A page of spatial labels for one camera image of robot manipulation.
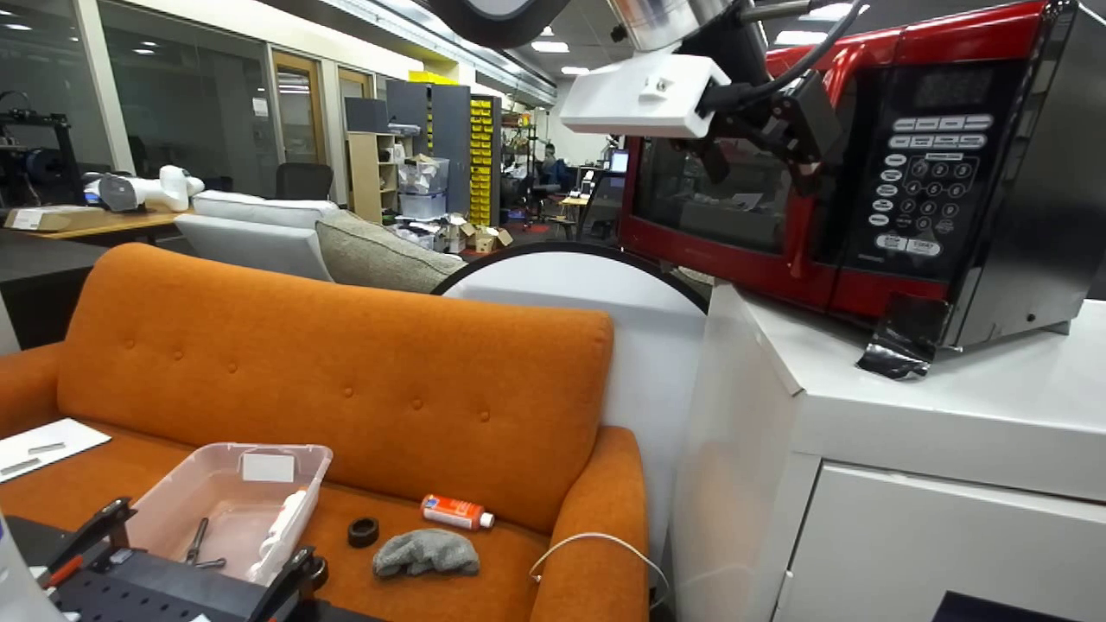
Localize round white reflector disc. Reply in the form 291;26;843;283
434;239;711;559

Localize white cabinet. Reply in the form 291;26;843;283
672;283;1106;622

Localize dark metal tool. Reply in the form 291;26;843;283
185;515;227;574

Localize orange fabric sofa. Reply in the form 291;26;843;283
0;239;652;622

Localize black boxy machine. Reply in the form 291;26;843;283
0;107;83;206

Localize clear plastic bin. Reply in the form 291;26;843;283
121;440;337;591

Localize orange white tube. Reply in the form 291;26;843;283
419;492;497;536

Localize wooden shelf unit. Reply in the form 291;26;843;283
343;128;402;225

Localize white cylindrical objects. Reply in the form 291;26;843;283
80;161;209;217

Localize black tape piece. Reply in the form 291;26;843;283
856;300;955;386

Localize grey crumpled cloth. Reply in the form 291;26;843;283
370;526;483;585

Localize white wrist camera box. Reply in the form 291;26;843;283
560;53;733;140

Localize white cable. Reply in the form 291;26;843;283
525;530;672;607

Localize red microwave door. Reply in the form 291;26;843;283
620;30;908;321

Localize yellow black banner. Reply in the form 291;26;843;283
462;93;500;229

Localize white paper sheet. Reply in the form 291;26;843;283
0;414;116;482

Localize wooden table top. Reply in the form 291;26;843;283
0;205;185;242

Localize small black ring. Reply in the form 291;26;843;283
346;515;384;551

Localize dark grey partition cabinet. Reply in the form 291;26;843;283
384;75;477;222

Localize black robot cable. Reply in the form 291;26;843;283
738;0;870;96

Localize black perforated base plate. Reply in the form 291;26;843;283
49;549;384;622

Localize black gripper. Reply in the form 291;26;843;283
702;72;853;193

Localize black chair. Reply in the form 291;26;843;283
275;159;337;199

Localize red black microwave oven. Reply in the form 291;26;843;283
620;0;1106;363

